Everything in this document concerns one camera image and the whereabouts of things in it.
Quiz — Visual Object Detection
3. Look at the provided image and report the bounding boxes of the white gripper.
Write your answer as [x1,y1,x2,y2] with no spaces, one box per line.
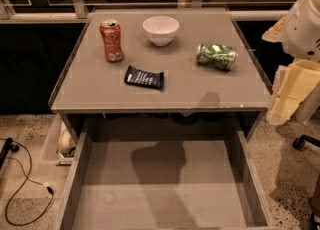
[262,0,320,126]

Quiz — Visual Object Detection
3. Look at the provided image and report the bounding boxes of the orange coke can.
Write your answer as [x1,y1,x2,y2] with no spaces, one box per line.
[99,19,124,62]

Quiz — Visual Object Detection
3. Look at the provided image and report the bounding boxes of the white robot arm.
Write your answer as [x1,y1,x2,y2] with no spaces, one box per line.
[262,0,320,125]

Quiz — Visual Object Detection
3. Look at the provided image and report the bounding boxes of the green soda can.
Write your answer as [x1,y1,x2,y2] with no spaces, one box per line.
[196,43,238,71]

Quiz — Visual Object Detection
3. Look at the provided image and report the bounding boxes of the grey cabinet with top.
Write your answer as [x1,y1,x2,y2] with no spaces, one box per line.
[48,7,274,142]

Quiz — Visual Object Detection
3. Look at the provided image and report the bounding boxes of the open grey top drawer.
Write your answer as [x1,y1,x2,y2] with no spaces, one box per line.
[54,130,276,230]

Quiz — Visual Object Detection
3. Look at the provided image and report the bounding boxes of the black chair caster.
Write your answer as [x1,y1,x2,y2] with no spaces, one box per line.
[292,135,320,151]

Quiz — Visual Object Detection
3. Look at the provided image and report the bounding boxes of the white ceramic bowl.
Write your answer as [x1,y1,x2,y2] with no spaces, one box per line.
[143,16,180,46]

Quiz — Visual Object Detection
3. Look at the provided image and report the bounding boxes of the dark blue snack packet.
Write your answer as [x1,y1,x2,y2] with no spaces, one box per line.
[124,65,164,90]

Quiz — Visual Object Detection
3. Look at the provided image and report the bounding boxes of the white object in bin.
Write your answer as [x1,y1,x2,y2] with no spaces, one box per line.
[59,129,76,154]

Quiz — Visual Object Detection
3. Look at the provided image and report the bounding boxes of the black stand foot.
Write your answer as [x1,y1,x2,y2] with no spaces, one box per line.
[0,138,19,169]

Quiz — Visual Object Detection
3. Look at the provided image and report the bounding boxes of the black floor cable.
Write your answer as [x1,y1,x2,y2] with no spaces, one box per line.
[0,137,56,227]

